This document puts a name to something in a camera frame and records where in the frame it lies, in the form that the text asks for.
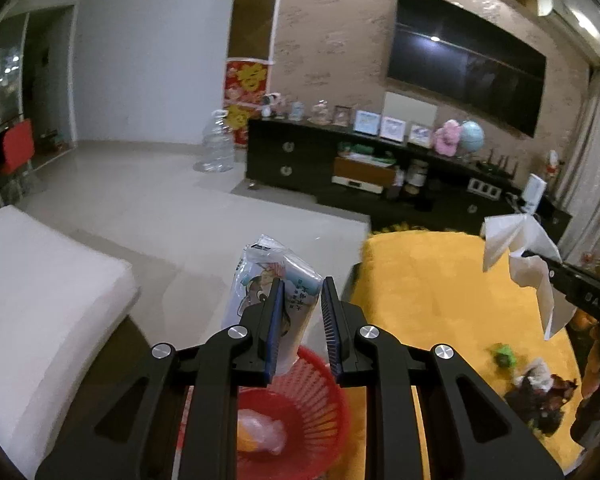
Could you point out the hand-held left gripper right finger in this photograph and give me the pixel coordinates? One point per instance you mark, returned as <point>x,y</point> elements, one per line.
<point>330,340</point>

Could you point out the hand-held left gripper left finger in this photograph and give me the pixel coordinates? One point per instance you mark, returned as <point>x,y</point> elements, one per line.
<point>272,340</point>

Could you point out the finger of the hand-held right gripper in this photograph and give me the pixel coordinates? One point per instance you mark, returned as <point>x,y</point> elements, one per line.
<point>542,259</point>

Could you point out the printed tissue packet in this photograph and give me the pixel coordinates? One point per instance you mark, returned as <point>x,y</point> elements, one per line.
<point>252,272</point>

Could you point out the red plastic basket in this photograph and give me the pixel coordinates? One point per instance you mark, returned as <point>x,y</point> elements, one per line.
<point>320,410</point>

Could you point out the sponge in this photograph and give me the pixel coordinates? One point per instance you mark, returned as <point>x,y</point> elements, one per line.
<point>540,405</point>

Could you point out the person's right hand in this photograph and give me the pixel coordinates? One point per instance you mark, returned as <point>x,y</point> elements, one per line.
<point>592,375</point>

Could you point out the white standing device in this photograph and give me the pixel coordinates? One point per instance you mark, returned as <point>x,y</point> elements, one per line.
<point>534,190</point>

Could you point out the white power strip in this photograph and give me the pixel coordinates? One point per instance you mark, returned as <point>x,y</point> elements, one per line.
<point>485,187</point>

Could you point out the white red figurine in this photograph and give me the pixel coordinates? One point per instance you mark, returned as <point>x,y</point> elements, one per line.
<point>553,162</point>

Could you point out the black wifi router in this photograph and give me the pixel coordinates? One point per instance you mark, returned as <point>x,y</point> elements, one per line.
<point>497,170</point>

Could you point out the green snack wrapper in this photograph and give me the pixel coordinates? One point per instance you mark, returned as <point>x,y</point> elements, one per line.
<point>503,355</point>

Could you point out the yellow tablecloth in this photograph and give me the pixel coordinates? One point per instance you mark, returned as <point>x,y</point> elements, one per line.
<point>430,285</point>

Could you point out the light blue globe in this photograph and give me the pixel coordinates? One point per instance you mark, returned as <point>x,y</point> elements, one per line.
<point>473,135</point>

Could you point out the tall printed jar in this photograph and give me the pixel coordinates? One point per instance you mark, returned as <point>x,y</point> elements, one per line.
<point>418,175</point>

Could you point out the pink plush toy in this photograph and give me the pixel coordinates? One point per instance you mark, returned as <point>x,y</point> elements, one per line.
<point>447,137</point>

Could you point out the white set-top box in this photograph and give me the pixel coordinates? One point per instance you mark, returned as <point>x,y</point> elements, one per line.
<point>355,185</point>

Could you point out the small white bottle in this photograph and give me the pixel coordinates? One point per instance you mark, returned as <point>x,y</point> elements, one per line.
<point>398,178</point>

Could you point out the brown box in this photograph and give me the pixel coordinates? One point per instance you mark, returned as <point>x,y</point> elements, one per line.
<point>362,171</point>

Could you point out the black television cabinet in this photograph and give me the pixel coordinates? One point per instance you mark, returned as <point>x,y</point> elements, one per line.
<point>300,160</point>

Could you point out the green flat box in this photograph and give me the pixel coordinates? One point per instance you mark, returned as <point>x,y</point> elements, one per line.
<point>365,152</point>

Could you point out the clear water jug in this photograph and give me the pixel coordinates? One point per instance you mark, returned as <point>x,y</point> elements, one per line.
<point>216,142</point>

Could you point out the glass snow globe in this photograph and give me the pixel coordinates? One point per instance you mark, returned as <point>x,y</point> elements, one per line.
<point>321,112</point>

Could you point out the small glass ornament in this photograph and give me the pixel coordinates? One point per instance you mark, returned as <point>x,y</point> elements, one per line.
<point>297,111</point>

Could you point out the white sofa cushion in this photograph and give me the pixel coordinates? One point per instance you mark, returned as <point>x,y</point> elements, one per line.
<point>40,285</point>

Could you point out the red chair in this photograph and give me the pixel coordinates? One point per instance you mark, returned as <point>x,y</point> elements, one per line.
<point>17,145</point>

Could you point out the white-blue picture frame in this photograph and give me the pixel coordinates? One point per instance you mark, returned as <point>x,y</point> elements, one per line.
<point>420,135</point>

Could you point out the pink picture frame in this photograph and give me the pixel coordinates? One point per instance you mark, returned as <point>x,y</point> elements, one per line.
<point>393,129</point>

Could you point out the white wall panel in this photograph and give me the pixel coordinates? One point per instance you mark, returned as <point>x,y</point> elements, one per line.
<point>410,105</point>

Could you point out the black wall television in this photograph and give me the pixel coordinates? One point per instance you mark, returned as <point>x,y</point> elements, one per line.
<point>460,60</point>

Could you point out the blue picture frame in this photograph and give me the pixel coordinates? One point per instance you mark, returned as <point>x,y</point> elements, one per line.
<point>367,123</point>

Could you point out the small dark picture frame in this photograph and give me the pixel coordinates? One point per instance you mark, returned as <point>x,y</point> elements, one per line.
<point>343,116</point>

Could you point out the red festive wall poster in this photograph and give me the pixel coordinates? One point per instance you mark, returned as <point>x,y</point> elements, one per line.
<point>245,85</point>

